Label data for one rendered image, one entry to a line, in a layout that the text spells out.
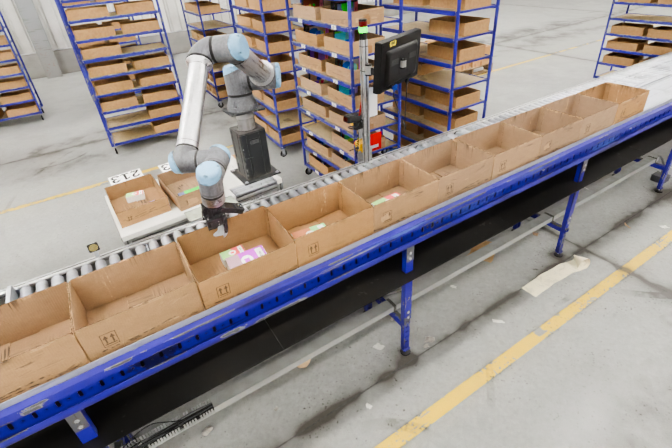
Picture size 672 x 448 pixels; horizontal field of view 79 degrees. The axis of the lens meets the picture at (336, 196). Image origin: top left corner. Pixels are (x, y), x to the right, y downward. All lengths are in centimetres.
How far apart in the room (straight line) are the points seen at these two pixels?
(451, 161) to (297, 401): 157
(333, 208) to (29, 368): 131
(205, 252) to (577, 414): 194
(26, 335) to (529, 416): 222
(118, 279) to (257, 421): 105
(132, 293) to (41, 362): 42
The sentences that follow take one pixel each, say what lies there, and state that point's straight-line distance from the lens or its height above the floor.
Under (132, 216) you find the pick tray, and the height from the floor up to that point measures 80.
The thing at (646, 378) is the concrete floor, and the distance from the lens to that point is 285.
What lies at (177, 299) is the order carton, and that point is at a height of 100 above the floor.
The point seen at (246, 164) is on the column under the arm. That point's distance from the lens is 271.
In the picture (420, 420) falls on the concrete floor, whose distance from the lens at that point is 235.
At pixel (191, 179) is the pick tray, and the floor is 76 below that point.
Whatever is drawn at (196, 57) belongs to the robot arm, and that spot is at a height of 166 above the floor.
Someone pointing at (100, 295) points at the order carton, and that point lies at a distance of 188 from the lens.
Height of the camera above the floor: 203
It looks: 31 degrees down
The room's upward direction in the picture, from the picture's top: 4 degrees counter-clockwise
